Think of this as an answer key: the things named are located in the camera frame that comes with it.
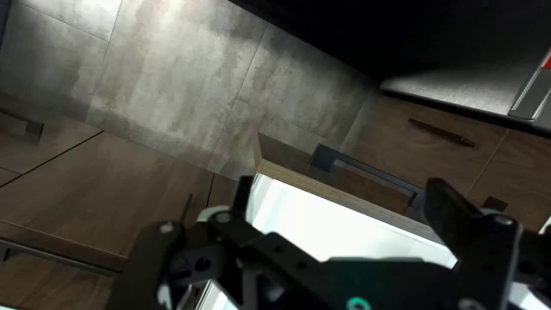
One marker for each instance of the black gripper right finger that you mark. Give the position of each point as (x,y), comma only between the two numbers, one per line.
(488,252)

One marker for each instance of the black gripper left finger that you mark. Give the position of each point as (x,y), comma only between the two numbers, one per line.
(150,259)

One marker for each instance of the dark wooden base cabinet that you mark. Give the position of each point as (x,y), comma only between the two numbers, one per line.
(396,152)
(104,190)

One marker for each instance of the stainless steel refrigerator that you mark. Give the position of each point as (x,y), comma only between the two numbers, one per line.
(458,87)

